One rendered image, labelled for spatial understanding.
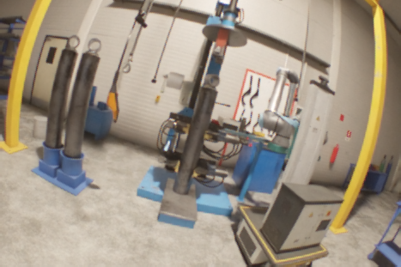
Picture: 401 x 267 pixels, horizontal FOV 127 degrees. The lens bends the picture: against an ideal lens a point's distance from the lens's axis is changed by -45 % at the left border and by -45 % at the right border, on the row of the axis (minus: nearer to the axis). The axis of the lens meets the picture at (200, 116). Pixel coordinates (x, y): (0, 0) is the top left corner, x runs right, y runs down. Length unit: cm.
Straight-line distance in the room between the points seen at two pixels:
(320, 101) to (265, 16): 359
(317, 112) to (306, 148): 35
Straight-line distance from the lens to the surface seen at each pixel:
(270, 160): 338
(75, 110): 197
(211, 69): 253
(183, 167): 214
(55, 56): 571
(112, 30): 487
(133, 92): 428
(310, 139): 179
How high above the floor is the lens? 126
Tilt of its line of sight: 4 degrees down
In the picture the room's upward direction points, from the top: 16 degrees clockwise
